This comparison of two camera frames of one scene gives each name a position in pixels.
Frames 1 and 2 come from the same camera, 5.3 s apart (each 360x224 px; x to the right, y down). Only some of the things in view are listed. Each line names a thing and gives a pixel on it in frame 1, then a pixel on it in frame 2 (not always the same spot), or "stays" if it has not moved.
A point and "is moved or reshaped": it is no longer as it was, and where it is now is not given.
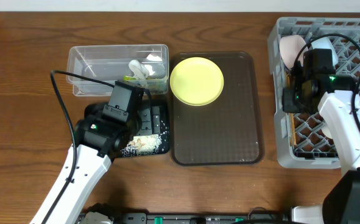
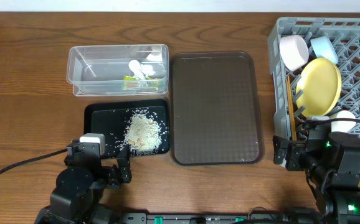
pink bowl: x=290 y=46 stays
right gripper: x=289 y=104 → x=291 y=152
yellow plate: x=197 y=81 is moved or reshaped
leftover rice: x=142 y=145 stays
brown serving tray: x=227 y=132 stays
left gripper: x=151 y=121 → x=118 y=173
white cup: x=324 y=43 is moved or reshaped
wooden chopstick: x=292 y=133 stays
